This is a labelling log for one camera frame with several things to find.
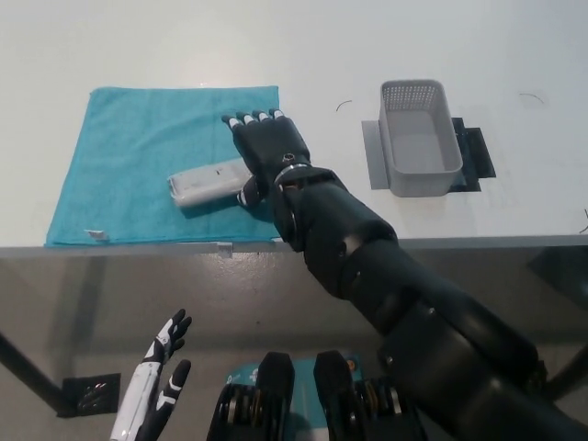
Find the teal microfibre cloth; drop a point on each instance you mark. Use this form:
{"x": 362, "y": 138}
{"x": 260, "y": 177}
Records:
{"x": 138, "y": 138}

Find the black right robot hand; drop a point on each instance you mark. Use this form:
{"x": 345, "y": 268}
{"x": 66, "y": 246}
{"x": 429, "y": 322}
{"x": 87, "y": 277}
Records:
{"x": 271, "y": 142}

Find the grey perforated plastic basket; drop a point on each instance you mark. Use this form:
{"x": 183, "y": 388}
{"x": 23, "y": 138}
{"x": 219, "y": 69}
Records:
{"x": 420, "y": 142}

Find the black table foot plate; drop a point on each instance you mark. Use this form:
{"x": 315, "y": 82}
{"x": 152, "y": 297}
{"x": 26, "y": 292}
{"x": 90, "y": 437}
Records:
{"x": 89, "y": 395}

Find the black table leg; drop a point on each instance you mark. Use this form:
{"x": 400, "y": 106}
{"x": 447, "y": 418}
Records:
{"x": 27, "y": 363}

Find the white cloth tag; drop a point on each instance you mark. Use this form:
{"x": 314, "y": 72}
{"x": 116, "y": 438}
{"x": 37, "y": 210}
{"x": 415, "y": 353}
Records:
{"x": 96, "y": 235}

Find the black robot legs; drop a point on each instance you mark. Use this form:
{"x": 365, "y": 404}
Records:
{"x": 285, "y": 399}

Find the grey mat under basket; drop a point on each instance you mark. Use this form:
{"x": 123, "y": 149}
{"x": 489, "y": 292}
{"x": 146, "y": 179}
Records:
{"x": 478, "y": 158}

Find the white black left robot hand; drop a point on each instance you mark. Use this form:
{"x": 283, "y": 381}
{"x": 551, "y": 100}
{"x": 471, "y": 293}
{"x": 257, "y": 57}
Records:
{"x": 151, "y": 390}

